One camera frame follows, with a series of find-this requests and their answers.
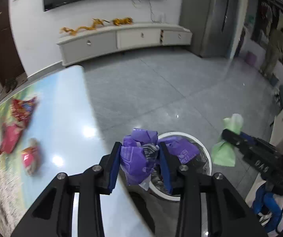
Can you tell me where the right blue white gloved hand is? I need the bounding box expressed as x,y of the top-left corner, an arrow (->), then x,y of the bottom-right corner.
251,182 -> 283,236

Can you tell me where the white grey TV cabinet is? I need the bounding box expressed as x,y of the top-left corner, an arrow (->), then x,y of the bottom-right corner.
57,23 -> 192,66

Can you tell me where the red colourful snack bag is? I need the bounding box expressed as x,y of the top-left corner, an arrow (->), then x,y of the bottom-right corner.
10,96 -> 37,128

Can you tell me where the purple plastic bag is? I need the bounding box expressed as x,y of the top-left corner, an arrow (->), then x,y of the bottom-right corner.
120,128 -> 200,190

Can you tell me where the pink red snack bag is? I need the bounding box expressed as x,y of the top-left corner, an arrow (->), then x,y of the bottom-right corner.
0,123 -> 24,155

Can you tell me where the black trash bin liner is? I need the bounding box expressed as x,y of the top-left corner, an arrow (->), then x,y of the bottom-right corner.
151,135 -> 211,195

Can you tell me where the small golden tiger ornament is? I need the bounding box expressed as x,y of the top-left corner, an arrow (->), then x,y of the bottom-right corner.
111,17 -> 133,26

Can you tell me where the pair of dark shoes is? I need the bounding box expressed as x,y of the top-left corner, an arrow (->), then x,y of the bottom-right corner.
4,78 -> 18,94

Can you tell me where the green plastic bag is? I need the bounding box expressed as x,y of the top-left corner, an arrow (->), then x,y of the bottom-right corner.
211,113 -> 243,167

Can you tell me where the grey steel refrigerator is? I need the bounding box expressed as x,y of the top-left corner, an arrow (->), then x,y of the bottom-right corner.
179,0 -> 239,58

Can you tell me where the white round trash bin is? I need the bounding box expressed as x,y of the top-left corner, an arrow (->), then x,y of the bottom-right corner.
148,131 -> 213,202

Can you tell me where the purple small stool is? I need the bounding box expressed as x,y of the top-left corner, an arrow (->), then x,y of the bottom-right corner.
244,51 -> 257,66

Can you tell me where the dark brown entrance door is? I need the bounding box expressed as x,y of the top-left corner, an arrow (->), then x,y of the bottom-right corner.
0,0 -> 25,86

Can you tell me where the small red snack packet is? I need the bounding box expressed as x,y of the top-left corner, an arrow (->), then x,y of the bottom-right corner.
21,138 -> 41,176

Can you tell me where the long golden dragon ornament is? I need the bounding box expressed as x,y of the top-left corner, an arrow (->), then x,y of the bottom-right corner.
59,19 -> 108,36

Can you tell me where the person in olive clothes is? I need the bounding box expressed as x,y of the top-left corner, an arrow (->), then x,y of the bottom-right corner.
259,28 -> 283,79

